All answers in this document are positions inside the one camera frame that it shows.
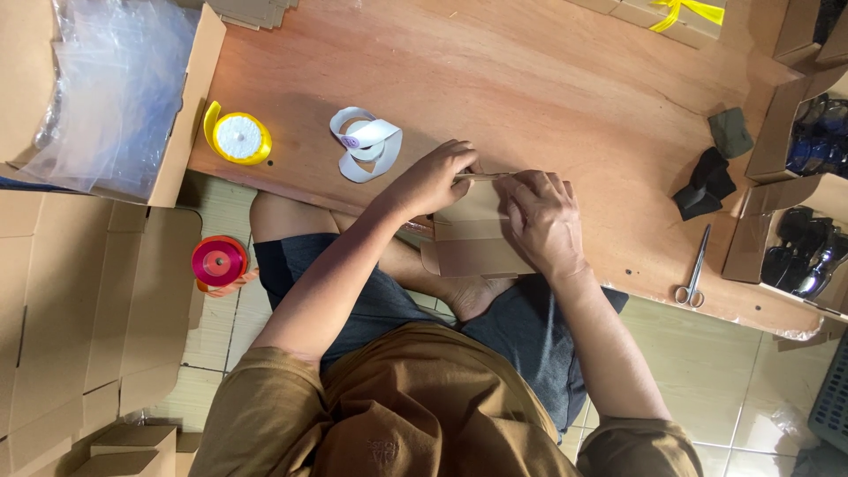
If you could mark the person's left hand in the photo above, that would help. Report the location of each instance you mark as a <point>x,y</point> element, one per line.
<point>427,182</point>

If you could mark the person's right hand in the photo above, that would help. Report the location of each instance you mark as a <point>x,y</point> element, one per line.
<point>546,225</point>

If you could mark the brown cardboard box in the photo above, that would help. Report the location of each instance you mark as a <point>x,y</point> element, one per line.
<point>474,242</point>

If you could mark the white sticker label roll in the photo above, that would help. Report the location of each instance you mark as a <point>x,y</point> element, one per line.
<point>366,142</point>

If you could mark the person's dark grey shorts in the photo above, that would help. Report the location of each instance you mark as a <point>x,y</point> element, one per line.
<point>530,344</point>

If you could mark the person's bare legs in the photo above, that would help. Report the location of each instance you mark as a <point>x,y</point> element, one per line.
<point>285,218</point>

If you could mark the silver scissors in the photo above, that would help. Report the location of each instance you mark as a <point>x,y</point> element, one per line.
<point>694,278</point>

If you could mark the black cloth pouch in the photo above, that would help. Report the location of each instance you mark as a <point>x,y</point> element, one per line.
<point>707,182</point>

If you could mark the yellow ribbon spool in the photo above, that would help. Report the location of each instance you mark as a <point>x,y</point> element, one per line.
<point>240,138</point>

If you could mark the olive cloth pouch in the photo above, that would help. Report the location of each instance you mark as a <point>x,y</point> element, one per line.
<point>730,132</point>

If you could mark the person's brown shirt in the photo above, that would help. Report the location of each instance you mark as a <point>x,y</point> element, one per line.
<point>424,411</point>

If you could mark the red ribbon spool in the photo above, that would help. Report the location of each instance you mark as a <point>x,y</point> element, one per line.
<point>218,262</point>

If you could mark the brown boxes with yellow ribbon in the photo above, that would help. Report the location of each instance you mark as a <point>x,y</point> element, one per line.
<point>662,20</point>

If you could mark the stack of folded cardboard sheets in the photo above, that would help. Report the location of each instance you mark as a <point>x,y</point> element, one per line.
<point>255,12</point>

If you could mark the large carton of sunglasses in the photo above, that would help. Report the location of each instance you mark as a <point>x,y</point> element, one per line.
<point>795,255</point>

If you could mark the small carton of sunglasses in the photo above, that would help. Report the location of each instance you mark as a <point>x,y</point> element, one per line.
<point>818,139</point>

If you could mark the empty brown carton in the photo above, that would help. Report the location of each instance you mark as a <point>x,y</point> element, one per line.
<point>805,36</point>

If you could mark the crumpled clear plastic wrap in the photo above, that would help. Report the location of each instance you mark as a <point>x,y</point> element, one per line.
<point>795,427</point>

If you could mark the carton of clear plastic bags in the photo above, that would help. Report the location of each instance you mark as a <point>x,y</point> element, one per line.
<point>112,99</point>

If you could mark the grey plastic basket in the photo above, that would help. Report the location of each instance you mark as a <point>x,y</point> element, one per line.
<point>833,397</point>

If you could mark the dark grey cloth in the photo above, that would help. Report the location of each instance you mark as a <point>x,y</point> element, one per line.
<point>821,462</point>

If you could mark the pile of flat cardboard blanks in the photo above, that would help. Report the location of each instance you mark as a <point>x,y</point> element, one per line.
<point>73,305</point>

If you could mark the small assembled cardboard boxes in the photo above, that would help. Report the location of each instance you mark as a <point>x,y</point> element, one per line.
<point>132,454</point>

